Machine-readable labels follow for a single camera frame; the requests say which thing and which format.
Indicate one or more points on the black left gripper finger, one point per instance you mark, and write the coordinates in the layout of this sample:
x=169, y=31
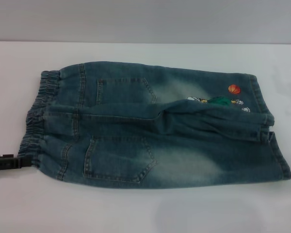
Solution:
x=7, y=163

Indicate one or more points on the blue denim shorts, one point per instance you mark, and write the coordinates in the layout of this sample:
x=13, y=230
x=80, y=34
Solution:
x=140, y=145

